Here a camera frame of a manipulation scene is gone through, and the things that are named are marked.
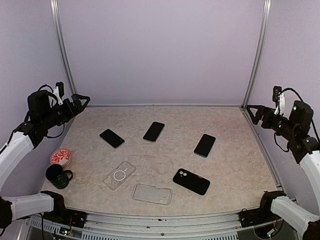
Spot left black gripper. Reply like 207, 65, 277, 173
41, 93, 90, 129

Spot aluminium frame post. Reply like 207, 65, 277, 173
241, 0, 272, 110
49, 0, 77, 94

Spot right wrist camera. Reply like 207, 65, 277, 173
272, 86, 286, 116

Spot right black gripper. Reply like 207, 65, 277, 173
247, 104, 298, 140

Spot dark green mug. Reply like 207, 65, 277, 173
45, 164, 73, 190

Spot black phone middle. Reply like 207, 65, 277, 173
143, 121, 165, 143

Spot front aluminium rail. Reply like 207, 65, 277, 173
18, 212, 301, 240

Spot black phone case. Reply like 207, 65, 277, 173
172, 168, 210, 196

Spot red white patterned bowl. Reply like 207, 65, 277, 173
49, 148, 71, 168

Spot clear plain phone case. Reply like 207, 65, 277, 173
132, 183, 172, 205

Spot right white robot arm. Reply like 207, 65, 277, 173
246, 86, 320, 240

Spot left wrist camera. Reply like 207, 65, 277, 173
53, 82, 65, 105

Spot black phone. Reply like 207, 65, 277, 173
99, 129, 125, 149
143, 121, 165, 143

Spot left aluminium frame post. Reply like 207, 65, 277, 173
49, 0, 77, 94

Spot black phone left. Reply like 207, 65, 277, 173
99, 129, 125, 149

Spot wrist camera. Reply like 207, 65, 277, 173
53, 82, 65, 105
272, 86, 286, 116

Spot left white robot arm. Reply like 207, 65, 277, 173
0, 82, 91, 229

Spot right aluminium frame post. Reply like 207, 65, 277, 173
241, 0, 272, 110

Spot clear magsafe phone case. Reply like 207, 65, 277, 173
104, 161, 136, 191

